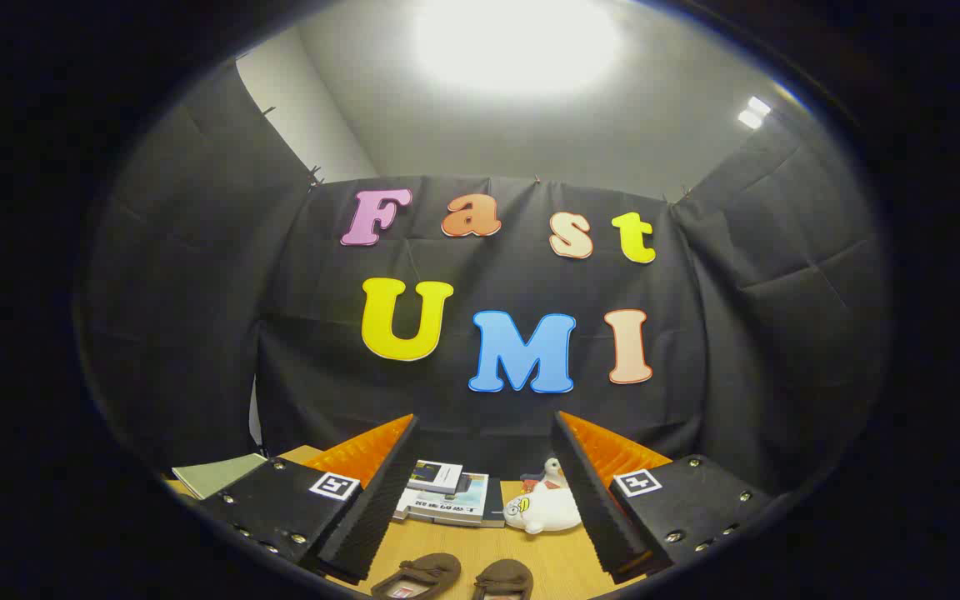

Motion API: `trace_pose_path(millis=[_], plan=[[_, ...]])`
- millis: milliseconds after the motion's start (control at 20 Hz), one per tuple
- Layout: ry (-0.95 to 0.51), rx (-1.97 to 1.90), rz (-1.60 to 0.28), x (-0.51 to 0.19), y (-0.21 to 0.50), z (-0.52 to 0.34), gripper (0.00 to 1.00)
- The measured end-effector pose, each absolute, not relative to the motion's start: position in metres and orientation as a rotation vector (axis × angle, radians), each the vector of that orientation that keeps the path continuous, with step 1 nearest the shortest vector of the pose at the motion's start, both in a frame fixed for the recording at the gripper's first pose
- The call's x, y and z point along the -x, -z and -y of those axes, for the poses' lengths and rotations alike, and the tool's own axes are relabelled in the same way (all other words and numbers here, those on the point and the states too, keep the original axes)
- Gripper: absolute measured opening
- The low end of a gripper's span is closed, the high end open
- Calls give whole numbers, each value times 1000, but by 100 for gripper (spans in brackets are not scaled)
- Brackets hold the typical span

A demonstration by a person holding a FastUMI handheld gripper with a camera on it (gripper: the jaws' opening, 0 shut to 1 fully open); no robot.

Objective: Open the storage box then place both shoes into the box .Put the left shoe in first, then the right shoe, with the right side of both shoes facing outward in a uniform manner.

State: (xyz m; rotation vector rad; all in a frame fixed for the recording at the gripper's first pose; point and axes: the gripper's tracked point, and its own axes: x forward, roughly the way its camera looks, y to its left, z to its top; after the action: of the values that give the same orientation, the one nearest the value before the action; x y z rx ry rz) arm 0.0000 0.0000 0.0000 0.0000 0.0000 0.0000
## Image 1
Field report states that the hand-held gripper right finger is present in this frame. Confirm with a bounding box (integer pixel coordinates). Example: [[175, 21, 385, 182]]
[[551, 410, 777, 584]]

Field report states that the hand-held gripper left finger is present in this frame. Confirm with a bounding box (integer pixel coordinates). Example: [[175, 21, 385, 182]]
[[197, 414, 420, 584]]

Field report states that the brown fuzzy shoe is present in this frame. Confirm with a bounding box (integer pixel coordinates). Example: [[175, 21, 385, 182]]
[[472, 558, 535, 600], [370, 552, 463, 600]]

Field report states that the green fabric storage box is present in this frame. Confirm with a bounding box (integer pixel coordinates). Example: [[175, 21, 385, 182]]
[[172, 452, 268, 501]]

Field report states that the white plush toy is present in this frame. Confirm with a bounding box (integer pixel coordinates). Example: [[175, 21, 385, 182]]
[[502, 486, 583, 535]]

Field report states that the penguin plush toy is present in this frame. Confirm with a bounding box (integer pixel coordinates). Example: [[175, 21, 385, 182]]
[[522, 457, 568, 493]]

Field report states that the small dark-cover book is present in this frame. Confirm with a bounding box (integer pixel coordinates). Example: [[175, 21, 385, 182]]
[[407, 459, 464, 494]]

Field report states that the light blue cover book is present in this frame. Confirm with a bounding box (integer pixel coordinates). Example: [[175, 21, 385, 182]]
[[413, 472, 491, 523]]

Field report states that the dark grey book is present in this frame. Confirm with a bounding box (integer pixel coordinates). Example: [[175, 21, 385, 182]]
[[482, 478, 508, 529]]

